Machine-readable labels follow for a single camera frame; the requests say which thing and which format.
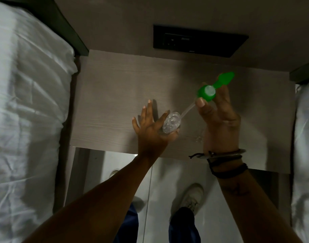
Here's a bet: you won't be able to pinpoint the clear plastic bottle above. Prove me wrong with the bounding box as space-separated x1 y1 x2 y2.
158 111 182 136

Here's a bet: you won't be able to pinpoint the black wall outlet panel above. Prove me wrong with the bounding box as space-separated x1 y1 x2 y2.
153 25 249 59

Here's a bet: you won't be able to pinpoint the white bed sheet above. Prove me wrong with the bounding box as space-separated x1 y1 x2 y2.
0 0 78 243
291 78 309 243

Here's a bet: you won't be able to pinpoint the white right shoe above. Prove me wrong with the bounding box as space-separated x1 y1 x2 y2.
171 183 204 218

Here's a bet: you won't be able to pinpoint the white left shoe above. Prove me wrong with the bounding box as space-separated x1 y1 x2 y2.
132 196 145 211

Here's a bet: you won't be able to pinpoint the black cord bracelet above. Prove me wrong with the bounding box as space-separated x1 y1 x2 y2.
207 155 249 179

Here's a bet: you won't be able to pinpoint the dark headboard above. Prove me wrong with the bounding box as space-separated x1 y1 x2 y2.
288 59 309 85
6 0 89 57

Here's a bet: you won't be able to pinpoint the silver metal bangle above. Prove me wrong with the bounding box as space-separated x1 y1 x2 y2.
188 148 246 160

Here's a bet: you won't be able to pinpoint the person's left forearm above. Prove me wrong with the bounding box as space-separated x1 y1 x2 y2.
22 152 162 243

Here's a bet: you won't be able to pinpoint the person's right forearm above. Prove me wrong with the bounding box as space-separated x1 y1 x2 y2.
207 150 303 243

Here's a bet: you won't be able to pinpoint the person's right hand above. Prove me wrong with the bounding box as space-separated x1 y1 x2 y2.
196 84 242 153

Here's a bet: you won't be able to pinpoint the blue trousers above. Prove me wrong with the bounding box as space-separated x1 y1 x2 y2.
113 202 202 243

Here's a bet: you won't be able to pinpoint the white shoe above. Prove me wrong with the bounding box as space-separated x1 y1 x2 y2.
132 196 145 211
171 183 204 218

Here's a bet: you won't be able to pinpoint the green spray head with tube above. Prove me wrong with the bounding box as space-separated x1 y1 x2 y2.
179 71 235 119

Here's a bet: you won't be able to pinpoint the person's left hand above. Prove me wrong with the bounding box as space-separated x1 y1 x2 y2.
132 99 182 157

